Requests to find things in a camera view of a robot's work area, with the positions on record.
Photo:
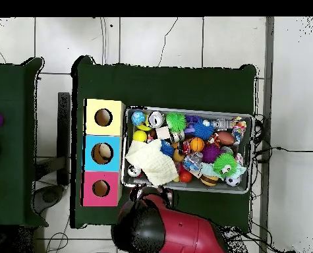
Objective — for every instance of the yellow ball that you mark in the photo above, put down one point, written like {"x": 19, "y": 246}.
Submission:
{"x": 139, "y": 136}

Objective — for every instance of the blue globe ball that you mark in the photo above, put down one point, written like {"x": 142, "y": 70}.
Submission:
{"x": 138, "y": 117}

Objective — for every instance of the purple spiky ball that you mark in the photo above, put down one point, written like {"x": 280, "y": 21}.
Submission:
{"x": 211, "y": 153}

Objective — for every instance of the brown football toy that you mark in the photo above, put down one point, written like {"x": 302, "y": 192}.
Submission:
{"x": 226, "y": 138}

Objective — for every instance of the side table under green cloth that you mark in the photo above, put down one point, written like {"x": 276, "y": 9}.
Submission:
{"x": 8, "y": 158}

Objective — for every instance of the orange basketball toy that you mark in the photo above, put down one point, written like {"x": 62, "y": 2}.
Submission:
{"x": 197, "y": 144}

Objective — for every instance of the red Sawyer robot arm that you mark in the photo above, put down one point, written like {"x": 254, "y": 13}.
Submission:
{"x": 182, "y": 232}

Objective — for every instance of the cream waffle cloth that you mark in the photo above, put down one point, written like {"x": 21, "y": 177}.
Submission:
{"x": 153, "y": 163}

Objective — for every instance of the green spiky ball with eyes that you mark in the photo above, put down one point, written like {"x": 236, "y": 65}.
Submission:
{"x": 224, "y": 162}

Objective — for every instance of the blue spiky ball with eye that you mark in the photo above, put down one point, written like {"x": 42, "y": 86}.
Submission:
{"x": 203, "y": 130}

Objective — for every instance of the black panel on stand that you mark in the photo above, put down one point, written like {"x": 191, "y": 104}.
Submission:
{"x": 64, "y": 131}

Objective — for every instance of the dark green tablecloth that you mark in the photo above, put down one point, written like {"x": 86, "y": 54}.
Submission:
{"x": 172, "y": 87}

